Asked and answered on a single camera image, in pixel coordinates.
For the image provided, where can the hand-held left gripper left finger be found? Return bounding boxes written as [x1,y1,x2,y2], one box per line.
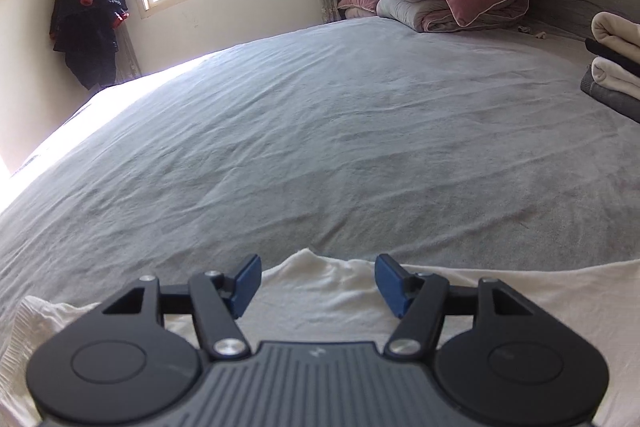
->
[100,253,263,360]

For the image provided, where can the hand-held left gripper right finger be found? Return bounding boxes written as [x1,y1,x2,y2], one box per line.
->
[374,253,541,360]

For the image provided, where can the white pants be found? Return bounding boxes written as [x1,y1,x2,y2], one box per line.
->
[0,248,640,427]

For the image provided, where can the folded grey garment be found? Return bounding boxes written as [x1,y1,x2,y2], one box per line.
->
[580,66,640,124]

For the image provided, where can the dark hanging jacket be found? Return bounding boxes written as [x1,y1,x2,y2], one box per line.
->
[49,0,132,90]

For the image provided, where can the folded white garment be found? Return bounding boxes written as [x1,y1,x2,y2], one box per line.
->
[591,57,640,101]

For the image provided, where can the folded beige garment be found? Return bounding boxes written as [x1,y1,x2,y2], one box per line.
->
[591,11,640,64]

